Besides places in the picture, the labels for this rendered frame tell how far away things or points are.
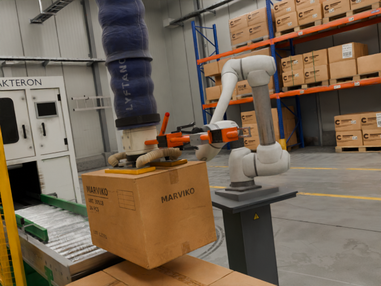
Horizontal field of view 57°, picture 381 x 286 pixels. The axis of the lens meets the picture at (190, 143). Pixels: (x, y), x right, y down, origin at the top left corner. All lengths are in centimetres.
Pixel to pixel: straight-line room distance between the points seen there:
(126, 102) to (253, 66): 82
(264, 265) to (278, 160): 69
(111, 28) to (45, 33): 1020
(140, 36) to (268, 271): 165
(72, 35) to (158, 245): 1105
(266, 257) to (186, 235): 88
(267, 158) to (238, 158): 19
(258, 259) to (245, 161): 63
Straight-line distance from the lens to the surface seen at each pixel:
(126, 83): 171
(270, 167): 225
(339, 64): 889
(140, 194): 151
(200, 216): 172
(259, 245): 239
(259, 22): 994
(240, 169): 228
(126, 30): 175
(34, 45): 1171
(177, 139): 149
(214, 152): 183
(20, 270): 277
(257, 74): 214
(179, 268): 188
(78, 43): 1233
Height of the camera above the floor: 130
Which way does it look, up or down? 4 degrees down
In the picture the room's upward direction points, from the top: 7 degrees counter-clockwise
